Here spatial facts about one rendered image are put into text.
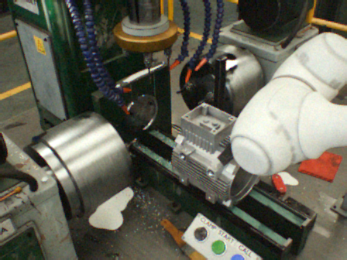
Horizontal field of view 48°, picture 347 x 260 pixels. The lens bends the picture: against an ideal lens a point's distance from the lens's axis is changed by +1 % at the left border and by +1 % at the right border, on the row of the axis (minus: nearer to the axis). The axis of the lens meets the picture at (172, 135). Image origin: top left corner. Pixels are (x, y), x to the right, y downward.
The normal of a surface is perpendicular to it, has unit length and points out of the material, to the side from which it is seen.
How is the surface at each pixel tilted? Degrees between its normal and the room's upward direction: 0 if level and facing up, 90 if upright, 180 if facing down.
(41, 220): 90
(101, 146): 39
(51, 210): 90
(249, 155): 100
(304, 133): 64
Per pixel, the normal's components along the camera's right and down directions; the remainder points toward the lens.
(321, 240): -0.02, -0.79
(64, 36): 0.70, 0.42
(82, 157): 0.43, -0.35
